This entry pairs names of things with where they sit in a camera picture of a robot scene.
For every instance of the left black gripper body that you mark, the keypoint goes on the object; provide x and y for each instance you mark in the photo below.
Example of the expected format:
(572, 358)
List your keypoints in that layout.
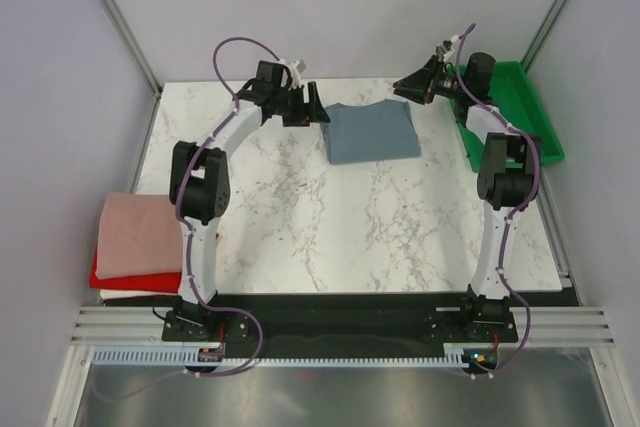
(291, 107)

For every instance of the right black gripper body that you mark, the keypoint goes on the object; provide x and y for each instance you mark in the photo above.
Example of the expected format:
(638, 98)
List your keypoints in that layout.
(436, 84)

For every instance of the blue grey t shirt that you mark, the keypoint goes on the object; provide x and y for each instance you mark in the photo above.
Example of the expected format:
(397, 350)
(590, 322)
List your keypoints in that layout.
(380, 131)

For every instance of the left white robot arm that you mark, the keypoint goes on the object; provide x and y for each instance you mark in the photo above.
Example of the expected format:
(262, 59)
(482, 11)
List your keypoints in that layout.
(200, 189)

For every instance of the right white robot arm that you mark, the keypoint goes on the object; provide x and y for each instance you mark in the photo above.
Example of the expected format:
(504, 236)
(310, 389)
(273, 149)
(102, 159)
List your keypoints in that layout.
(507, 182)

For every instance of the green plastic tray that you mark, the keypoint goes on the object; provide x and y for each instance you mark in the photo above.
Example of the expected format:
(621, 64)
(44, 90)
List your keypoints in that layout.
(517, 99)

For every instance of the pink folded t shirt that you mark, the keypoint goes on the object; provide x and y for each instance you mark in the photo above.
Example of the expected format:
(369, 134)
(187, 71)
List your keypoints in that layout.
(138, 235)

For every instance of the red folded t shirt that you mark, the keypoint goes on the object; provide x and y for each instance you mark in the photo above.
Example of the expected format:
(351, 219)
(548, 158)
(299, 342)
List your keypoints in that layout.
(130, 283)

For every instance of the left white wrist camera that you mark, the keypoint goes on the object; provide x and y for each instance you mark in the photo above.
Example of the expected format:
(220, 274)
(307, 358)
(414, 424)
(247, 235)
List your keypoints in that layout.
(293, 73)

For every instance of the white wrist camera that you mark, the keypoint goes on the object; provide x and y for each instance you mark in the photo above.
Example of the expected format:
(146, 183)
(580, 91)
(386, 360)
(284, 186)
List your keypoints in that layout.
(447, 48)
(293, 73)

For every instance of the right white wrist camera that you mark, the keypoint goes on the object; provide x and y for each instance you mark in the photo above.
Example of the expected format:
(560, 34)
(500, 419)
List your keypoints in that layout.
(447, 48)

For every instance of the right aluminium corner post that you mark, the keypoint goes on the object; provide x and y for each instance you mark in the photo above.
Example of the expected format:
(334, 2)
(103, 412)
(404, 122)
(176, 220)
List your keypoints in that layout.
(542, 33)

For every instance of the aluminium corner post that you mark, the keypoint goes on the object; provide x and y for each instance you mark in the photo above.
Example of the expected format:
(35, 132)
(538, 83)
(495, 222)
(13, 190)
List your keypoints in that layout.
(115, 15)
(542, 33)

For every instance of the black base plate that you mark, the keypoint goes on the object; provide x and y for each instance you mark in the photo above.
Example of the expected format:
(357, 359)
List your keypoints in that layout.
(355, 323)

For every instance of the left aluminium corner post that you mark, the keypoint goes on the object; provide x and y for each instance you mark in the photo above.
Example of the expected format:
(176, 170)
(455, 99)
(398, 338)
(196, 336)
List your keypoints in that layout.
(115, 15)

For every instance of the aluminium frame rail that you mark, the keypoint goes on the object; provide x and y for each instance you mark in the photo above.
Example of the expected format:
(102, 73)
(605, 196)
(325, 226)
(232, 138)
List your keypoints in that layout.
(550, 327)

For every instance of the light blue cable duct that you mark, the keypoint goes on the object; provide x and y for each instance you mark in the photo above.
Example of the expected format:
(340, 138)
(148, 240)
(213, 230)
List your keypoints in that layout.
(443, 355)

